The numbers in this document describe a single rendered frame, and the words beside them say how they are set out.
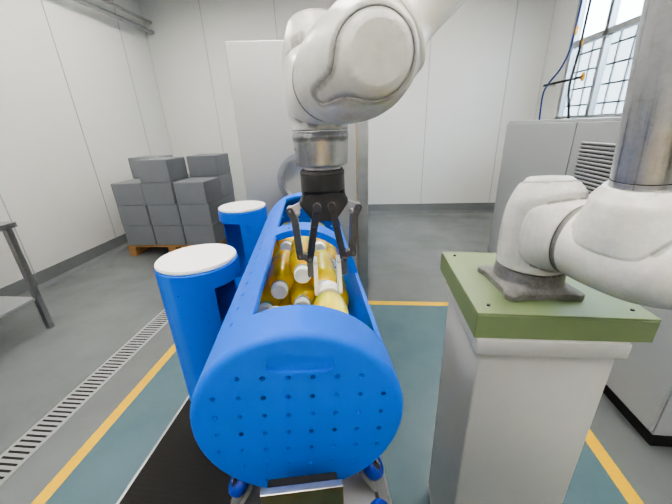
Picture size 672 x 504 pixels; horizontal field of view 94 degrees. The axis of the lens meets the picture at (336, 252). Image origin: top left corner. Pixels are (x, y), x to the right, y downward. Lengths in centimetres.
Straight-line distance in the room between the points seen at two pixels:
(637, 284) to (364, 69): 56
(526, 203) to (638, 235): 22
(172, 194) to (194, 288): 315
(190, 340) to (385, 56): 112
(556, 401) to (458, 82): 515
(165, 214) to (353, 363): 408
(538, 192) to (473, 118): 500
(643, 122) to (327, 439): 65
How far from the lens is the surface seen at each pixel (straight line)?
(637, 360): 215
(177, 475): 171
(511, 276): 87
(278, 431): 49
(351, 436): 50
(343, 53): 32
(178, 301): 119
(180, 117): 641
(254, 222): 189
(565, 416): 104
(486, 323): 78
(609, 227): 70
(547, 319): 83
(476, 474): 115
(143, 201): 450
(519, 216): 82
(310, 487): 47
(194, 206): 415
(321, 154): 50
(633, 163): 69
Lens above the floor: 146
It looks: 22 degrees down
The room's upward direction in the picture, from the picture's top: 2 degrees counter-clockwise
